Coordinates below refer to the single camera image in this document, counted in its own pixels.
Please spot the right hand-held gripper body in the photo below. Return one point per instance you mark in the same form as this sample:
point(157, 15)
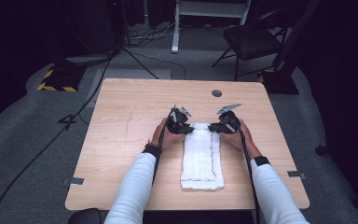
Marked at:
point(230, 123)

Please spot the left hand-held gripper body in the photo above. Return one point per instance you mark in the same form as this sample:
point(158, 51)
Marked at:
point(177, 123)

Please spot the white towel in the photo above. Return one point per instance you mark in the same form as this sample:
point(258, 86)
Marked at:
point(200, 158)

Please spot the person's left hand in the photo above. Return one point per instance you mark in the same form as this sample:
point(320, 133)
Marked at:
point(163, 140)

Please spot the person's right hand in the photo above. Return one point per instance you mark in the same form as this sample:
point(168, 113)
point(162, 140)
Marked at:
point(245, 141)

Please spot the grey round table grommet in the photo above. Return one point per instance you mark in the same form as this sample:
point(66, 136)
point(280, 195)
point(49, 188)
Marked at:
point(217, 93)

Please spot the black slanted stand with base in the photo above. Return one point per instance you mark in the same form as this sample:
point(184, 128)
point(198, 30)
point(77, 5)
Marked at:
point(284, 82)

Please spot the grey tape piece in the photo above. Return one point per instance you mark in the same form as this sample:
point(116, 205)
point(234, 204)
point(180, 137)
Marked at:
point(74, 181)
point(296, 174)

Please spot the black folding chair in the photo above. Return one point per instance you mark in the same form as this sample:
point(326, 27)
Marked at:
point(251, 40)

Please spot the person's dark clothing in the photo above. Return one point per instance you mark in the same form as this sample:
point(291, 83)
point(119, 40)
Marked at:
point(199, 217)

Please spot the small black floor object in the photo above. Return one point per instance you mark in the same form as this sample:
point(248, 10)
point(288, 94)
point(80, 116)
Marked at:
point(321, 149)

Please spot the dark cabinet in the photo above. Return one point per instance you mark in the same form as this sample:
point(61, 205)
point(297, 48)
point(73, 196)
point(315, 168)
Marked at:
point(99, 28)

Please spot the yellow-black striped stand base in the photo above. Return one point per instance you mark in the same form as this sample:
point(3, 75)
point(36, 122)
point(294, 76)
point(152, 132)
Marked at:
point(60, 79)

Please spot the black rounded seat part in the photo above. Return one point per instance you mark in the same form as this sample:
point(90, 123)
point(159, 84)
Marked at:
point(85, 216)

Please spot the white desk frame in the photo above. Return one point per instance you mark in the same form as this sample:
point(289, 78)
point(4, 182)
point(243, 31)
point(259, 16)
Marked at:
point(175, 31)

